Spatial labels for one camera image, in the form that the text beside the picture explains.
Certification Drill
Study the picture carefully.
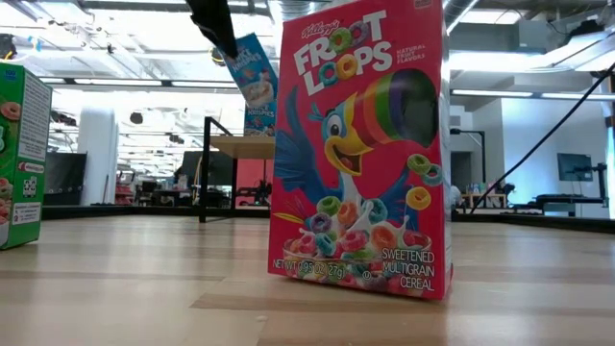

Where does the black desk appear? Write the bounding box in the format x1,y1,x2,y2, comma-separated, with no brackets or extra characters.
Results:
511,193,610,217

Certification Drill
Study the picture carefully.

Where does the long ceiling light strip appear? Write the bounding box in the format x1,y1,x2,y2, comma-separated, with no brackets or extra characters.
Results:
37,78,239,89
451,88,615,102

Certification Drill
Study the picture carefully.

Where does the white column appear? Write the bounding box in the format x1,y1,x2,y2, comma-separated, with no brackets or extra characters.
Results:
77,103,120,207

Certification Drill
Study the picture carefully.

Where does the red partition panel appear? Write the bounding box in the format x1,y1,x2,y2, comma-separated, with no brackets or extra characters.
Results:
234,158,275,206

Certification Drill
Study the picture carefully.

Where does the wooden background table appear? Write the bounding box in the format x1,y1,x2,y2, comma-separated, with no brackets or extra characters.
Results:
460,181,516,209

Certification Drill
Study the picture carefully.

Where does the long black cable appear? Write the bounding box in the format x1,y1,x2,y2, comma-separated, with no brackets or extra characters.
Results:
468,62,615,216

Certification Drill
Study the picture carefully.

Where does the black aluminium table frame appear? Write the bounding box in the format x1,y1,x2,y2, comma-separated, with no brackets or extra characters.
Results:
41,204,615,235

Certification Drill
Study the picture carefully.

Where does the black computer monitor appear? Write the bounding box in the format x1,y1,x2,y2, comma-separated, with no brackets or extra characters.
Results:
180,150,235,187

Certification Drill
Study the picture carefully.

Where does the black screen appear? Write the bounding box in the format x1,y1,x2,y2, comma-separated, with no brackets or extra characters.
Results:
44,152,88,207

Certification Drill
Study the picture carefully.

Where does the wall-mounted monitor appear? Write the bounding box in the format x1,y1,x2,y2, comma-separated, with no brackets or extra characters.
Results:
556,152,595,183

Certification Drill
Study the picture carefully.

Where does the red Froot Loops cereal box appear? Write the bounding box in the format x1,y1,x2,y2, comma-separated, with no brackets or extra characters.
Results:
266,0,455,302

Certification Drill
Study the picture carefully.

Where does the blue Rice Krispies cereal box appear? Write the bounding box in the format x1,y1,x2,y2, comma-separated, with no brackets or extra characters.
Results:
222,32,280,110
243,102,279,137

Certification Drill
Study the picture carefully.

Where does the silver ventilation duct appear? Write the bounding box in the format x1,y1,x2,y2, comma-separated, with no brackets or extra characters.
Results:
444,0,481,36

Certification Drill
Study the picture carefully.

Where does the wooden shelf with black legs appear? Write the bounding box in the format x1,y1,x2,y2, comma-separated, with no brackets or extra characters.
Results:
199,116,278,224

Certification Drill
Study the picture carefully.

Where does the black pole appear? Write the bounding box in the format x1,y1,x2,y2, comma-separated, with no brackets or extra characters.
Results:
450,128,487,184

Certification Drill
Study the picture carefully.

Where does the green Apple Jacks cereal box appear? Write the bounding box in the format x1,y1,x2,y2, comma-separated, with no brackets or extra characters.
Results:
0,62,54,251

